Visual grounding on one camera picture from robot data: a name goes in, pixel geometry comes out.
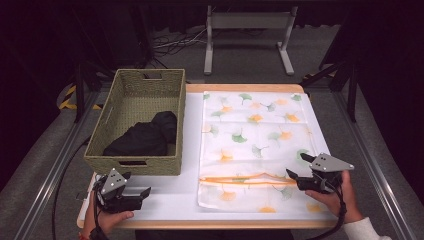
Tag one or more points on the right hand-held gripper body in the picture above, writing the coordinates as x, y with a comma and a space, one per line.
325, 163

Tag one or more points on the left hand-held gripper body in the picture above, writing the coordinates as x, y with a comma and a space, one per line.
116, 200

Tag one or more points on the black cloth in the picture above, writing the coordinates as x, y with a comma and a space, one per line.
146, 138

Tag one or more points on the leaf-printed white storage bag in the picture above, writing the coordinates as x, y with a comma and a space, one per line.
256, 146

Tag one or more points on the green woven basket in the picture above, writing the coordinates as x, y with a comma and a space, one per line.
140, 106

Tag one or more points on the person's left hand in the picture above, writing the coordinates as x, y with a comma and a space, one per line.
100, 223

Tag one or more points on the person's right hand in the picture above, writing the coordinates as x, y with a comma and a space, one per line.
346, 203

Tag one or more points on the white table mat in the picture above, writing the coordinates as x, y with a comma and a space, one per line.
173, 196

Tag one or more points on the black stand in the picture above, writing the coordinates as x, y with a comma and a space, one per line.
79, 90
351, 86

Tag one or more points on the yellow black hazard tape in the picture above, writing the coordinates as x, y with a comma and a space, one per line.
68, 100

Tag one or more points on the grey metal stand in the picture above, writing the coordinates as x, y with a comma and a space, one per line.
248, 20

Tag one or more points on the aluminium rail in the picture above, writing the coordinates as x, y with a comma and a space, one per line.
376, 173
56, 166

